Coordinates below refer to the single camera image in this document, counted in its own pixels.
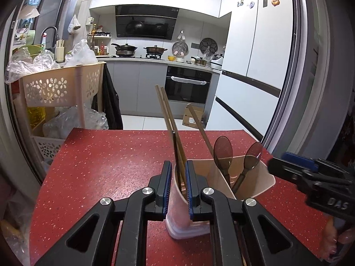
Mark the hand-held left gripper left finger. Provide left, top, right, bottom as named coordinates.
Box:
left=35, top=160, right=172, bottom=266

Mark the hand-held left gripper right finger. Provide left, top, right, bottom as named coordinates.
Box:
left=185, top=160, right=328, bottom=266

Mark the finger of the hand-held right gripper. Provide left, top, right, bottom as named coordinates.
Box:
left=281, top=152, right=350, bottom=178
left=267, top=156, right=308, bottom=186

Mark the beige plastic utensil holder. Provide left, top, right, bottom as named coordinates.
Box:
left=164, top=155, right=276, bottom=240

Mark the dark translucent spoon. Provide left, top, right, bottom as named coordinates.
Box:
left=231, top=142, right=263, bottom=194
left=213, top=136, right=233, bottom=189

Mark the person's right hand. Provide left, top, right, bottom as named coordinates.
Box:
left=319, top=216, right=355, bottom=262

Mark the cardboard box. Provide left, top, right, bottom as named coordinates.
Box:
left=181, top=104, right=208, bottom=129

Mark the black built-in oven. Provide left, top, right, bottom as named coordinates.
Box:
left=164, top=66, right=213, bottom=104

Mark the black hanging cloth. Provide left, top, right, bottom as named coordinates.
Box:
left=98, top=65, right=124, bottom=130

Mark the grey kitchen base cabinet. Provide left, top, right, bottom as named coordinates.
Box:
left=105, top=61, right=168, bottom=117

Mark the clear plastic bag in cart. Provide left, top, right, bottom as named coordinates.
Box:
left=41, top=106, right=109, bottom=139

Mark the white refrigerator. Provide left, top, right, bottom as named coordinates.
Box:
left=205, top=0, right=294, bottom=142

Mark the white rice cooker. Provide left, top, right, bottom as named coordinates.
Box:
left=210, top=54, right=225, bottom=70

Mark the hanging round steel rack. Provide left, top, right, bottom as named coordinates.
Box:
left=172, top=30, right=189, bottom=59

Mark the hanging dark round tray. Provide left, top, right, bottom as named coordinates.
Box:
left=200, top=37, right=219, bottom=54

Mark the black wok with lid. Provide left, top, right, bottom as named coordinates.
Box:
left=111, top=43, right=138, bottom=57

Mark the yellow oil bottle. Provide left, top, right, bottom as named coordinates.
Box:
left=26, top=107, right=49, bottom=129

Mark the beige flower-cutout storage cart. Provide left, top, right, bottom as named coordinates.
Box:
left=18, top=61, right=107, bottom=167

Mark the white spice rack with bottles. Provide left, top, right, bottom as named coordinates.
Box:
left=87, top=23, right=113, bottom=57

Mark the black range hood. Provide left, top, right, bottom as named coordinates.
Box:
left=115, top=5, right=180, bottom=41

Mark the white countertop chopstick cup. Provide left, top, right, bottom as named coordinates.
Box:
left=55, top=39, right=65, bottom=63

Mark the clear crumpled plastic bag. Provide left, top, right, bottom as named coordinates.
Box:
left=5, top=46, right=65, bottom=84

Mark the hanging white plastic bag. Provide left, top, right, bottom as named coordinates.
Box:
left=67, top=14, right=81, bottom=35

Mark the green basin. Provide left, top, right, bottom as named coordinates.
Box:
left=12, top=45, right=46, bottom=59

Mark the black kitchen faucet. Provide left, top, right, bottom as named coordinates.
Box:
left=41, top=26, right=60, bottom=53

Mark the dark two-handled pot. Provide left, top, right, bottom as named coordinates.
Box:
left=143, top=45, right=168, bottom=55

